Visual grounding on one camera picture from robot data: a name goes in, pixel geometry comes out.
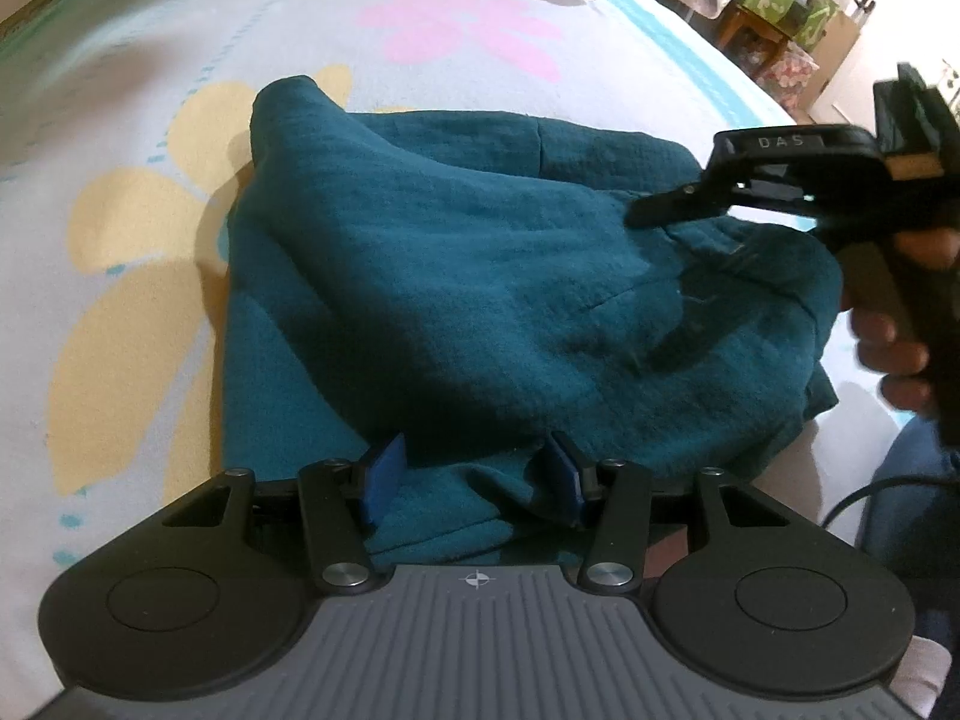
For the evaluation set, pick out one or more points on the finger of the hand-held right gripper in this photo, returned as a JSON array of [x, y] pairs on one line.
[[667, 208]]

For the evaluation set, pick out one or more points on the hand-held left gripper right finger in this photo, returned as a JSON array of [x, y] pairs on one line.
[[566, 481]]

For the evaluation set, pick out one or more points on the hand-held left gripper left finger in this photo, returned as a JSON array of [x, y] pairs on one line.
[[382, 476]]

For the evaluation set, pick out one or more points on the teal pants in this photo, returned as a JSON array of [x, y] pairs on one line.
[[450, 255]]

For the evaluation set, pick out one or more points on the person's right hand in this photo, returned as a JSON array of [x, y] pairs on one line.
[[889, 345]]

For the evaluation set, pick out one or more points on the floral patterned box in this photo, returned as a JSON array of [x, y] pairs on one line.
[[787, 79]]

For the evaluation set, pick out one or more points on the white board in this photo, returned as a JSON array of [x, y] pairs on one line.
[[847, 67]]

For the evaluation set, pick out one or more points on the wooden stool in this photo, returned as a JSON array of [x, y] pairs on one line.
[[746, 26]]

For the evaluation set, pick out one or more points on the person's blue jeans leg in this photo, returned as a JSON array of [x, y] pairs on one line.
[[911, 510]]

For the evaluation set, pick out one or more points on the floral bed blanket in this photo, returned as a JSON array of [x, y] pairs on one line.
[[135, 135]]

